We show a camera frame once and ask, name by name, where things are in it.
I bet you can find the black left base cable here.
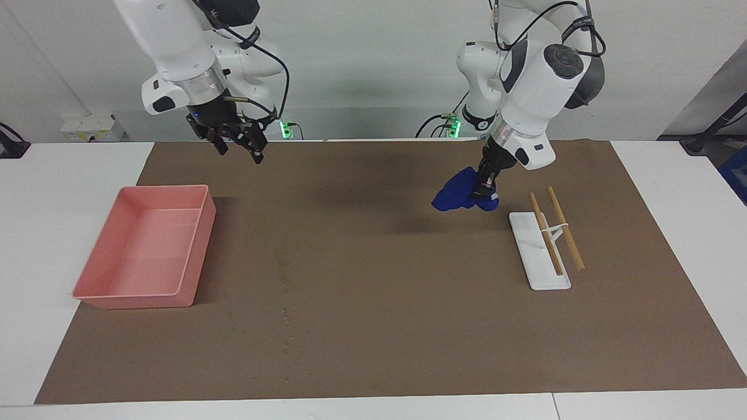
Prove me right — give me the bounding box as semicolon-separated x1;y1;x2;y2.
415;90;471;139

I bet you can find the wooden rack rod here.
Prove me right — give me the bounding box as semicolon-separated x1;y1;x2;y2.
546;186;585;271
529;192;564;277

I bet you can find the blue crate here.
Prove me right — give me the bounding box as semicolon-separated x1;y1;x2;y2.
718;146;747;207

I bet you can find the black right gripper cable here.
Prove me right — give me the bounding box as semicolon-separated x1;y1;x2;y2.
193;0;291;123

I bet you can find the black stand leg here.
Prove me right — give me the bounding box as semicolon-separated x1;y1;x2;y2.
658;90;747;156

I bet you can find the white power strip box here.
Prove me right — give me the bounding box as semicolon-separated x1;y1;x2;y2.
61;113;125;143

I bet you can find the blue towel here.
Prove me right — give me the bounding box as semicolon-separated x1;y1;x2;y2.
431;167;500;213

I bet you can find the brown table mat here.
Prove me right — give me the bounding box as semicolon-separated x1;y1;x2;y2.
34;139;747;405

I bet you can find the black table clamp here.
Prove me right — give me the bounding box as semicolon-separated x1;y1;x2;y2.
0;122;32;159

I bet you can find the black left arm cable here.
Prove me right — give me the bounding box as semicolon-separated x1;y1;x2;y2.
492;0;606;58

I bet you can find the white rack with wooden rods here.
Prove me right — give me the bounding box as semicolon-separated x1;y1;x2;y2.
508;211;572;291

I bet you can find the pink plastic bin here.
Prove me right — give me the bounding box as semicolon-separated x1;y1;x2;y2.
71;184;217;310

